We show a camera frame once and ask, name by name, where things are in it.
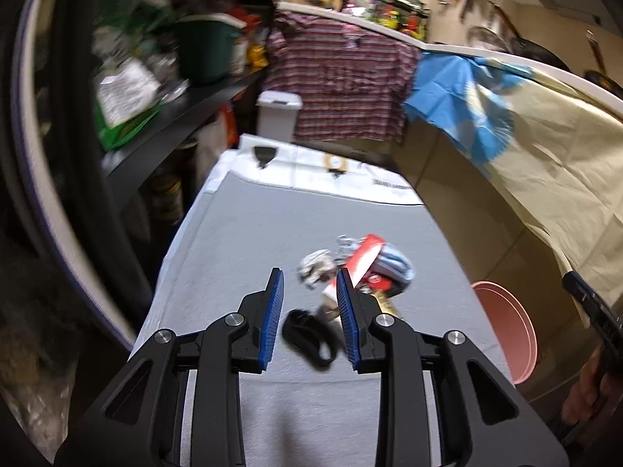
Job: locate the black shelf rack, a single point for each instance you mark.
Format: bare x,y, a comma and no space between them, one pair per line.
194,102

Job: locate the green vegetable packet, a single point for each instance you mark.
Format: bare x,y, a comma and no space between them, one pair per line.
124,102

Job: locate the black spice rack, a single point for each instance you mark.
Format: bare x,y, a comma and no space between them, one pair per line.
399,14

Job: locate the red plaid shirt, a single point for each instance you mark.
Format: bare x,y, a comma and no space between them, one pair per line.
340,78

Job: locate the green storage box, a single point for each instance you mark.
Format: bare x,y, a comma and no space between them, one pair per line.
204,48

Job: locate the white lidded bin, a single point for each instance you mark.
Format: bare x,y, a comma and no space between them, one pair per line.
278,116

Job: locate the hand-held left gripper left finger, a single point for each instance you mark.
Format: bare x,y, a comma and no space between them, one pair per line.
272,321

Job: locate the grey textured table mat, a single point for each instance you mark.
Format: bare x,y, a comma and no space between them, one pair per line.
272,233

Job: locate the red and white packet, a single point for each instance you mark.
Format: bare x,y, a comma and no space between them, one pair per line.
365,258

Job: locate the metal strainer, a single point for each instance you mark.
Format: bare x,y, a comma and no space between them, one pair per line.
489,39

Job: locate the pink plastic bin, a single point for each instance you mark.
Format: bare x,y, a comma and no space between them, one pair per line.
511,331

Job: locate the black fabric band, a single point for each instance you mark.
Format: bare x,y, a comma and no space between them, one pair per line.
304,333

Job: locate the black frying pan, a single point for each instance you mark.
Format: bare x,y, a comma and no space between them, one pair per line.
540,53

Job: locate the small yellow item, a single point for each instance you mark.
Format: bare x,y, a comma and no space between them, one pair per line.
258,56

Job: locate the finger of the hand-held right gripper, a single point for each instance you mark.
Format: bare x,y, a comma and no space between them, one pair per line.
591,306

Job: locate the cream cloth with blue print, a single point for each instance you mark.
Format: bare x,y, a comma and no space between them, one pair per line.
550,146

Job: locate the white patterned sock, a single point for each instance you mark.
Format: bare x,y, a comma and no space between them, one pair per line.
316,267

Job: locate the person's right hand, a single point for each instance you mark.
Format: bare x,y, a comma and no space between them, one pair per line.
584,394

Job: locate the blue plastic bag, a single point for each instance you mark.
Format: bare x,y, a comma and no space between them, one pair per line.
396,265

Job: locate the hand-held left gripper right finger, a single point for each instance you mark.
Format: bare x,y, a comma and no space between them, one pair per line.
348,321

